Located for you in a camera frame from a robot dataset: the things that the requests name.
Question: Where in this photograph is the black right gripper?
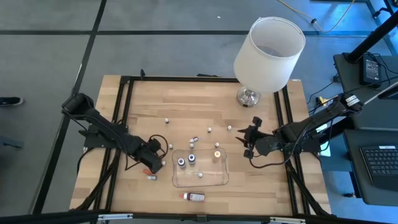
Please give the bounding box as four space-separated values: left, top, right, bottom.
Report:
235 117 282 159

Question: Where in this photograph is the clear plastic bin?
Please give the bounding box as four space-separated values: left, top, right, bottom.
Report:
171 147 230 189

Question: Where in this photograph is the large red food coloring bottle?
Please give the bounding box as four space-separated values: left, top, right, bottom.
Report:
178 192 206 203

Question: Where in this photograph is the white shade table lamp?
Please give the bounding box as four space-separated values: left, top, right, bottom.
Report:
233 16 307 108

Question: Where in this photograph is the black beam with silver brackets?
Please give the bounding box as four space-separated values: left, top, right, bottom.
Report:
0 208 398 224

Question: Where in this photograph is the black computer desk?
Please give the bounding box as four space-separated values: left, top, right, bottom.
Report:
333 52 398 207

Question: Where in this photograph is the black computer keyboard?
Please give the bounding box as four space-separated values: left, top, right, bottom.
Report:
359 144 398 190

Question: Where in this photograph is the black power adapter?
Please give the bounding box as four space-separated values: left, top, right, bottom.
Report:
360 54 382 86

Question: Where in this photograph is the white slanted rod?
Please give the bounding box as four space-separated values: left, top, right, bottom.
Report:
363 81 398 105

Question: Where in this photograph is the person's shoe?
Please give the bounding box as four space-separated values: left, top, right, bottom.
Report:
0 96 25 107

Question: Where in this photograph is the black slanted pole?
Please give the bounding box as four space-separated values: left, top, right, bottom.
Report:
345 12 398 63

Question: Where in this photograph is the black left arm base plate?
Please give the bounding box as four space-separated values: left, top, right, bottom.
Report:
79 124 128 149

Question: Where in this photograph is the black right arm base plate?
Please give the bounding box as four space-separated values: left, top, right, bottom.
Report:
278 126 322 154

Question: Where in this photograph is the black aluminium table frame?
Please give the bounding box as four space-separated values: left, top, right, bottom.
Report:
70 68 336 218

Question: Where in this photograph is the orange floor cable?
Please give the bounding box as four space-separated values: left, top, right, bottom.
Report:
276 0 357 34

